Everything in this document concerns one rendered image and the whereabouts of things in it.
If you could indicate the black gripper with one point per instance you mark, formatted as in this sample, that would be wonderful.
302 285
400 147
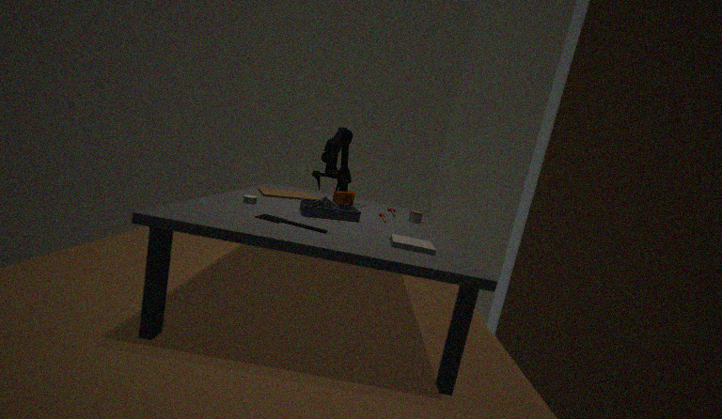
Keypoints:
317 175

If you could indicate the dark grey rectangular roasting tin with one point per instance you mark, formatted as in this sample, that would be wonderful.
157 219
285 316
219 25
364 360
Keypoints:
326 211

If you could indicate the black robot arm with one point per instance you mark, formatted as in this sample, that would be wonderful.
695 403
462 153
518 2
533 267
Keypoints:
340 141

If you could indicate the black spatula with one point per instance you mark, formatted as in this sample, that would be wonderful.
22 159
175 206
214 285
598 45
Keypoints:
281 220

